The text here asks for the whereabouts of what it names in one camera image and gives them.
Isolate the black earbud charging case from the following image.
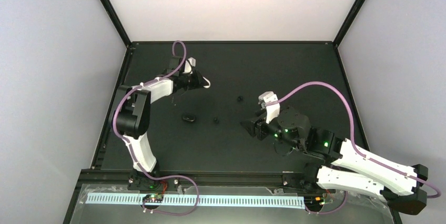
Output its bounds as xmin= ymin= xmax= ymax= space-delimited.
xmin=181 ymin=113 xmax=197 ymax=123

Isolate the white earbud charging case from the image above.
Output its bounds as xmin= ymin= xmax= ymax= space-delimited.
xmin=202 ymin=78 xmax=211 ymax=88

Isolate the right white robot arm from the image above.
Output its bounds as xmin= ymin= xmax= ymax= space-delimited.
xmin=240 ymin=107 xmax=428 ymax=215

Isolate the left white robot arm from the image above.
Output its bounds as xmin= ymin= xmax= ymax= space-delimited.
xmin=109 ymin=56 xmax=210 ymax=176

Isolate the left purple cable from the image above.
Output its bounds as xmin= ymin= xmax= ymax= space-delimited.
xmin=110 ymin=40 xmax=200 ymax=216

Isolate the purple cable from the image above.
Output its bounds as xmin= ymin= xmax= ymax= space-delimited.
xmin=110 ymin=40 xmax=200 ymax=216
xmin=263 ymin=81 xmax=442 ymax=216

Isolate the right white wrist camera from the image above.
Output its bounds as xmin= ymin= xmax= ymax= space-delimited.
xmin=258 ymin=91 xmax=280 ymax=124

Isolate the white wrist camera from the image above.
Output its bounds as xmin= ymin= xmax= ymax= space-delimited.
xmin=258 ymin=91 xmax=280 ymax=124
xmin=183 ymin=57 xmax=196 ymax=74

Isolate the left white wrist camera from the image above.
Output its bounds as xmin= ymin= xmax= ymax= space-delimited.
xmin=183 ymin=57 xmax=196 ymax=74

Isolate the white slotted cable duct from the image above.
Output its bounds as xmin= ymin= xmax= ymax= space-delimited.
xmin=84 ymin=192 xmax=305 ymax=209

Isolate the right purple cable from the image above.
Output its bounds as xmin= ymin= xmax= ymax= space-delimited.
xmin=263 ymin=81 xmax=442 ymax=216

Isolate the left black frame post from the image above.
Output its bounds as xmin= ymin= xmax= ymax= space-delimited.
xmin=100 ymin=0 xmax=131 ymax=47

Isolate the black frame post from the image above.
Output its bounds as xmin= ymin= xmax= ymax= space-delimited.
xmin=333 ymin=0 xmax=366 ymax=48
xmin=100 ymin=0 xmax=131 ymax=47

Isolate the black front mounting rail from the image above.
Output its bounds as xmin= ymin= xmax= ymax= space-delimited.
xmin=75 ymin=169 xmax=327 ymax=196

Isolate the right black frame post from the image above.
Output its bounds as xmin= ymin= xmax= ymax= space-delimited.
xmin=333 ymin=0 xmax=366 ymax=48

